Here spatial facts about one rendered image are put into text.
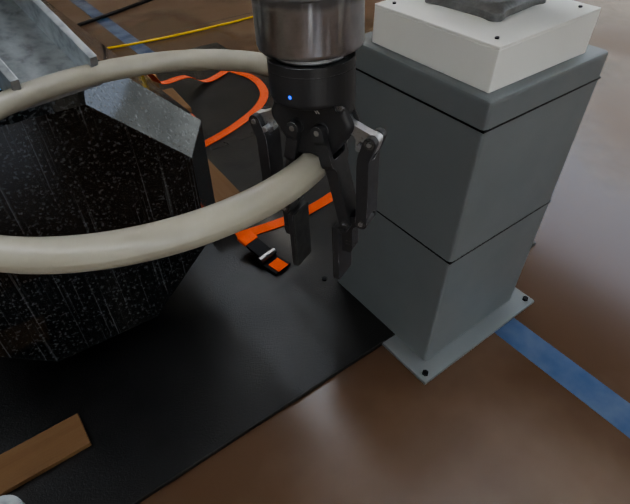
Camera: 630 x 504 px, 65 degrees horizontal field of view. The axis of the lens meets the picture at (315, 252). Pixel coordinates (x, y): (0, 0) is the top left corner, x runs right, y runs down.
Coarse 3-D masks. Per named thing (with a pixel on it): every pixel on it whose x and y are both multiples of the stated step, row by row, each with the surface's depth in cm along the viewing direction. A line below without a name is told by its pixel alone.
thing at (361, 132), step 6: (354, 120) 44; (354, 126) 43; (360, 126) 43; (366, 126) 44; (354, 132) 44; (360, 132) 43; (366, 132) 43; (372, 132) 43; (378, 132) 43; (360, 138) 44; (378, 138) 43; (360, 144) 44
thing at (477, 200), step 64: (384, 64) 106; (576, 64) 101; (384, 128) 114; (448, 128) 99; (512, 128) 98; (576, 128) 117; (384, 192) 124; (448, 192) 106; (512, 192) 115; (384, 256) 136; (448, 256) 115; (512, 256) 139; (384, 320) 151; (448, 320) 135
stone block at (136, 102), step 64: (0, 128) 94; (64, 128) 101; (128, 128) 109; (192, 128) 124; (0, 192) 101; (64, 192) 109; (128, 192) 117; (192, 192) 128; (192, 256) 140; (0, 320) 117; (64, 320) 128; (128, 320) 140
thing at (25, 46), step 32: (0, 0) 81; (32, 0) 76; (0, 32) 76; (32, 32) 78; (64, 32) 73; (0, 64) 66; (32, 64) 74; (64, 64) 75; (96, 64) 72; (64, 96) 72
